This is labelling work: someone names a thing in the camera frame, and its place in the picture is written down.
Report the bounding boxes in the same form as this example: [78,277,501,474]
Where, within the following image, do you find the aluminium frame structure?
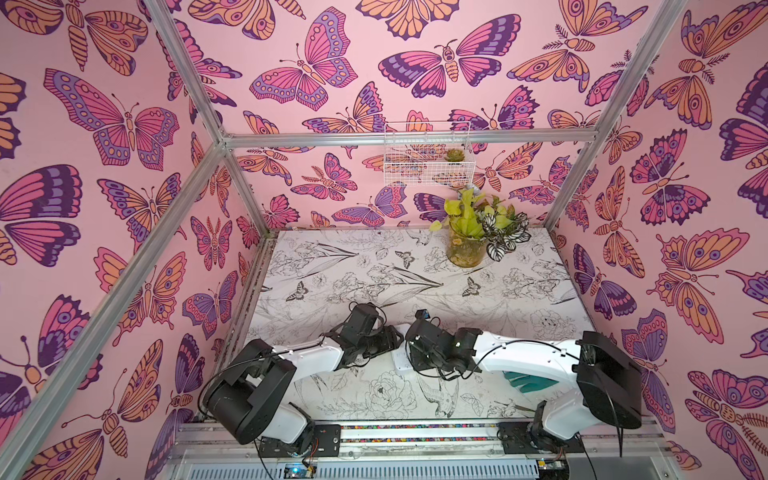
[1,1,686,479]

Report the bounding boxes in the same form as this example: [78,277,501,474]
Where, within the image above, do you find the white digital alarm clock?
[392,323,413,373]

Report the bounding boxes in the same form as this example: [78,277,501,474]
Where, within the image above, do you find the small succulent in basket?
[444,149,466,163]

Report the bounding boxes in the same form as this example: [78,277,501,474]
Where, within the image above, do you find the white wire basket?
[381,129,476,190]

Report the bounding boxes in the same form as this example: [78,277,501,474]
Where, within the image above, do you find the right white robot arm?
[399,316,642,453]

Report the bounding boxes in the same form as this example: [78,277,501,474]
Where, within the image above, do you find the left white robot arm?
[198,303,405,456]

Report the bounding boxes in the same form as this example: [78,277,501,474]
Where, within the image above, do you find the green rubber glove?
[503,371,558,394]

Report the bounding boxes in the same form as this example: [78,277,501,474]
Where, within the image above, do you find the front mounting rail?
[159,418,686,479]

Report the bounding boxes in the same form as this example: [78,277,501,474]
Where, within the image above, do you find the glass vase with plants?
[429,188,532,268]

